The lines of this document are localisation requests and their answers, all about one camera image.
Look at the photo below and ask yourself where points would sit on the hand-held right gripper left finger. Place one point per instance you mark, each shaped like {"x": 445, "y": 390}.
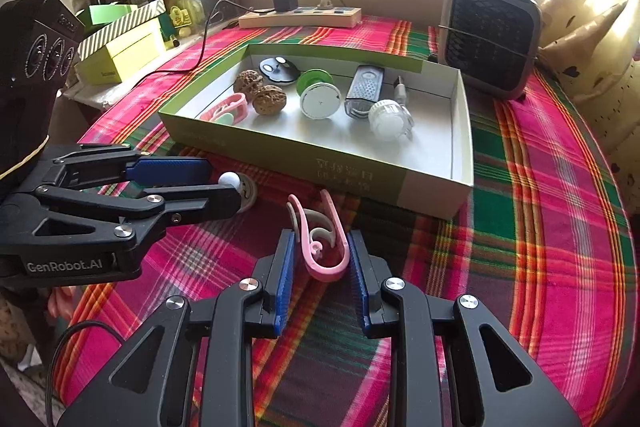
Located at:
{"x": 285, "y": 277}

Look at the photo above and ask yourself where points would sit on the pink plastic clip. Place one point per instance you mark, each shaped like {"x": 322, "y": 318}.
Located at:
{"x": 325, "y": 276}
{"x": 241, "y": 107}

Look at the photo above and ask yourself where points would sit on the white plug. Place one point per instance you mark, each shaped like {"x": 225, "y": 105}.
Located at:
{"x": 326, "y": 3}

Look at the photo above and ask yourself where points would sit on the beige power strip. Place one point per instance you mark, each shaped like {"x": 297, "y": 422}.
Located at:
{"x": 300, "y": 18}

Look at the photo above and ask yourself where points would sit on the white and green round spool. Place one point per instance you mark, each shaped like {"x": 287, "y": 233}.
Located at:
{"x": 320, "y": 102}

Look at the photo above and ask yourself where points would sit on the black key fob remote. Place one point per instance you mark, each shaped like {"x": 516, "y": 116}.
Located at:
{"x": 277, "y": 69}

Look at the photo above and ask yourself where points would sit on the green and white cardboard box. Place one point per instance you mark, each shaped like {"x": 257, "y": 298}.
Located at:
{"x": 350, "y": 177}

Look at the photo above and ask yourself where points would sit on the small white round gadget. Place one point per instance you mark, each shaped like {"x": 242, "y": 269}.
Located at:
{"x": 247, "y": 192}

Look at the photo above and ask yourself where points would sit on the brown walnut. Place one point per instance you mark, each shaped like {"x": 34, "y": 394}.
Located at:
{"x": 270, "y": 101}
{"x": 248, "y": 83}

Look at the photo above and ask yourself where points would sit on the grey space heater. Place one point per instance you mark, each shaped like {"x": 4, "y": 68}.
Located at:
{"x": 490, "y": 37}

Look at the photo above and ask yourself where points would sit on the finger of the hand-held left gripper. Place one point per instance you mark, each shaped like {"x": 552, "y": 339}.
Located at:
{"x": 200, "y": 202}
{"x": 170, "y": 167}

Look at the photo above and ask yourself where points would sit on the small clear jar white lid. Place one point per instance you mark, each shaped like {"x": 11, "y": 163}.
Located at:
{"x": 387, "y": 119}

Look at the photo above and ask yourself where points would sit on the yellow-green clear container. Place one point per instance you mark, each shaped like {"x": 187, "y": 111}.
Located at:
{"x": 177, "y": 14}

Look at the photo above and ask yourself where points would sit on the white side shelf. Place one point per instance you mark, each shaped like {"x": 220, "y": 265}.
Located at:
{"x": 100, "y": 94}

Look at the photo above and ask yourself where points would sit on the person's left hand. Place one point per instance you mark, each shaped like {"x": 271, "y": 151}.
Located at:
{"x": 61, "y": 303}

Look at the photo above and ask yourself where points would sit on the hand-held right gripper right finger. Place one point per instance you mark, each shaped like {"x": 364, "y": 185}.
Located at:
{"x": 360, "y": 282}

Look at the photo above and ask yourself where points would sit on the person's left forearm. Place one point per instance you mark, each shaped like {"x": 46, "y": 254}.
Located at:
{"x": 10, "y": 332}

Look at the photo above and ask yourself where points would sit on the cream heart print curtain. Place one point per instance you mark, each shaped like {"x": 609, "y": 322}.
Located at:
{"x": 600, "y": 57}

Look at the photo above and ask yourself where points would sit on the black bike light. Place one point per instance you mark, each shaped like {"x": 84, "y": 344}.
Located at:
{"x": 364, "y": 89}

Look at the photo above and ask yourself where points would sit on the yellow-green cardboard box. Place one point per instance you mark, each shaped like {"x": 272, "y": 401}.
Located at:
{"x": 125, "y": 57}

